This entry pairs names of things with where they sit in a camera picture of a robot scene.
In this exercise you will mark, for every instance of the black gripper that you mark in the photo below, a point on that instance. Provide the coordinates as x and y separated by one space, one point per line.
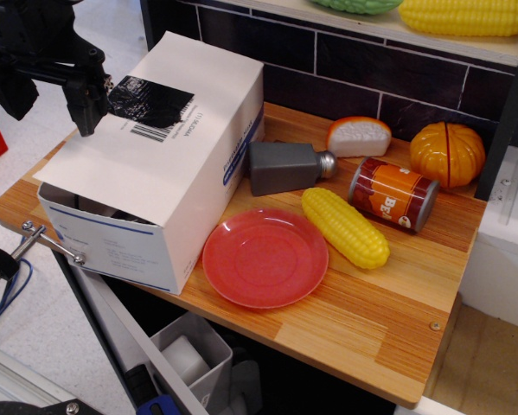
38 39

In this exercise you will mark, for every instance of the white cardboard box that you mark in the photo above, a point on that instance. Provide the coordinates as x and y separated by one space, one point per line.
180 178

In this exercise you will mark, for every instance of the black round device in box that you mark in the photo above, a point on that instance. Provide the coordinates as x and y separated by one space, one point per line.
94 207

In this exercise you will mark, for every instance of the metal table clamp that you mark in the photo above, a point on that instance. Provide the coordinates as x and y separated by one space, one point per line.
10 262

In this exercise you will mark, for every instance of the grey salt shaker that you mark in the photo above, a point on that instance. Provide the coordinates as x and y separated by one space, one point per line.
282 167

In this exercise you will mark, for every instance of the red plastic plate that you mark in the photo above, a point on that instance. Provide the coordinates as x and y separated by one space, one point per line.
265 258

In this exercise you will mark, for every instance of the white roll in bin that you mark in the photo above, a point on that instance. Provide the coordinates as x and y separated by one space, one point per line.
185 360

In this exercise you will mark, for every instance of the toy cheese wedge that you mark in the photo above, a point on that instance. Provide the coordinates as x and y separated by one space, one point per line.
358 136

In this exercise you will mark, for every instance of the black base with screw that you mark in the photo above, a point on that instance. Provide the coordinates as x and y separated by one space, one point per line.
72 407

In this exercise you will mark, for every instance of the green toy vegetable on shelf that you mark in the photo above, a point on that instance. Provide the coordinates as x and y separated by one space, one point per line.
361 7

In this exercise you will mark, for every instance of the grey storage bin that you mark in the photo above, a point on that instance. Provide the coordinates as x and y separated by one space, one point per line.
213 389

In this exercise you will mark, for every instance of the yellow toy corn cob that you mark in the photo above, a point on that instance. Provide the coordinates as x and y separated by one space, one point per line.
346 229

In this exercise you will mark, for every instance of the toy beans can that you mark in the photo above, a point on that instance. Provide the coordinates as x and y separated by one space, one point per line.
393 193

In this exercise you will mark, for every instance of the orange toy pumpkin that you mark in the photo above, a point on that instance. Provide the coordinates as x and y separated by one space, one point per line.
452 154

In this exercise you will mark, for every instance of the yellow corn on shelf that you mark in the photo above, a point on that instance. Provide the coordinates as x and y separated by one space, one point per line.
461 18

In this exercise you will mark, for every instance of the white aluminium frame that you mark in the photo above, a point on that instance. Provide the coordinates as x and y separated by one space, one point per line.
20 383

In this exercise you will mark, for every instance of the blue black tool handle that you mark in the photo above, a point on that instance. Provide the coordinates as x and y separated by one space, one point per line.
145 395

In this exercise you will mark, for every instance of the wooden wall shelf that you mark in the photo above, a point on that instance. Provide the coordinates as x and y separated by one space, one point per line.
495 49

